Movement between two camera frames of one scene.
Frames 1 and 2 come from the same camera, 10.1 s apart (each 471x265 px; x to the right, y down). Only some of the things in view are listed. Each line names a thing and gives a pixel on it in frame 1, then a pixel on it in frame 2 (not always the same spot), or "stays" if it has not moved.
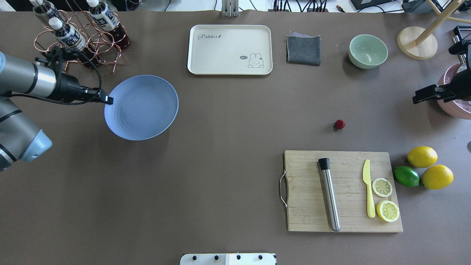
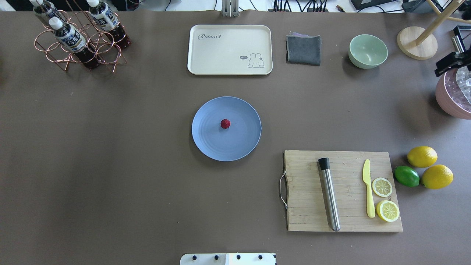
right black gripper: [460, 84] to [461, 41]
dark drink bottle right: [103, 18] stays
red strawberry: [339, 124] to [225, 123]
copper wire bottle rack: [88, 39] stays
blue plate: [144, 108] to [226, 129]
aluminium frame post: [230, 8] stays
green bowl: [367, 51] stays
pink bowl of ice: [459, 109] stays
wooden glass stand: [416, 42] stays
